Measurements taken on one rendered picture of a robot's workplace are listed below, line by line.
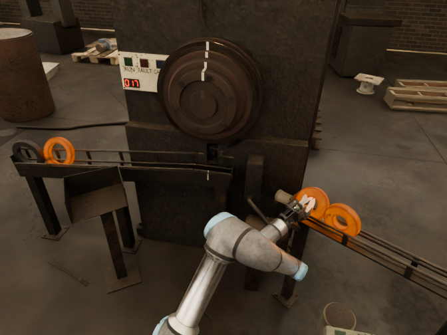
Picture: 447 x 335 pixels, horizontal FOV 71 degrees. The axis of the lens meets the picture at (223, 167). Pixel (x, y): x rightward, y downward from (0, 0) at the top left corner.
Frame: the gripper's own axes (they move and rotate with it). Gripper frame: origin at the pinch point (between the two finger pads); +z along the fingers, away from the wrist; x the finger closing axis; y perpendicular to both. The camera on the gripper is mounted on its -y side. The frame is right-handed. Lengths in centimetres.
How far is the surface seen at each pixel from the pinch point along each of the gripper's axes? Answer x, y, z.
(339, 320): -38.0, -11.2, -30.3
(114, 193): 73, 3, -66
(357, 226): -23.3, 4.7, -1.5
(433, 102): 59, -147, 316
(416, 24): 219, -187, 599
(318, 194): -1.9, 4.3, 1.8
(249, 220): 21.1, -14.5, -21.9
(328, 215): -10.7, 2.1, -3.0
